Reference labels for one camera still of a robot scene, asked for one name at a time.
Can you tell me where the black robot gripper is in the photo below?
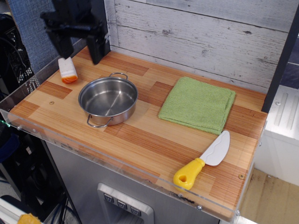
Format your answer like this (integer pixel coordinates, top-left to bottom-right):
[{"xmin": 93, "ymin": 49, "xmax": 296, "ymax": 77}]
[{"xmin": 40, "ymin": 0, "xmax": 107, "ymax": 65}]

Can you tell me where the stainless steel pot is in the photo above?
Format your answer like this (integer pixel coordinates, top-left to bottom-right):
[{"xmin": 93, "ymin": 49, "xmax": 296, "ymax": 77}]
[{"xmin": 78, "ymin": 72, "xmax": 138, "ymax": 128}]

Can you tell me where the salmon sushi toy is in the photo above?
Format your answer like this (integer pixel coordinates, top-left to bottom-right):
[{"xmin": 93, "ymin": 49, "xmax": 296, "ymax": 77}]
[{"xmin": 58, "ymin": 57, "xmax": 78, "ymax": 84}]

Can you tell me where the green folded towel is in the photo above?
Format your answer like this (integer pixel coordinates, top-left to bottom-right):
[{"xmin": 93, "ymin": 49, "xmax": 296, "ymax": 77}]
[{"xmin": 158, "ymin": 77, "xmax": 235, "ymax": 135}]

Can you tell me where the black crate at left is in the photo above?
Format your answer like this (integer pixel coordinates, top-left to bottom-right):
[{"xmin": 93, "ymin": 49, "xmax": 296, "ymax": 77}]
[{"xmin": 0, "ymin": 14, "xmax": 34, "ymax": 100}]

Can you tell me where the clear acrylic table guard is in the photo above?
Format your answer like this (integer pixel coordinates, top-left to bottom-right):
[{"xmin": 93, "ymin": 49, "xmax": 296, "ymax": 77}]
[{"xmin": 0, "ymin": 48, "xmax": 267, "ymax": 224}]

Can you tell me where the stainless steel cabinet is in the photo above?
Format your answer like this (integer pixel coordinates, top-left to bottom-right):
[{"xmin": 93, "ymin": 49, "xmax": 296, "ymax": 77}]
[{"xmin": 47, "ymin": 143, "xmax": 219, "ymax": 224}]

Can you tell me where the yellow object bottom left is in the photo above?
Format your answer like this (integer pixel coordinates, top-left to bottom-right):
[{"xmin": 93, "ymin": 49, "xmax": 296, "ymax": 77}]
[{"xmin": 17, "ymin": 213, "xmax": 42, "ymax": 224}]

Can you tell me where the yellow handled toy knife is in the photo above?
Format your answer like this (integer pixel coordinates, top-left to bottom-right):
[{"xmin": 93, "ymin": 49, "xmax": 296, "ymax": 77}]
[{"xmin": 173, "ymin": 130, "xmax": 230, "ymax": 191}]

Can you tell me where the dark right vertical post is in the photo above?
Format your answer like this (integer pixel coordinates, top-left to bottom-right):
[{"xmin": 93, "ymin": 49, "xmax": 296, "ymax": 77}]
[{"xmin": 261, "ymin": 6, "xmax": 299, "ymax": 113}]

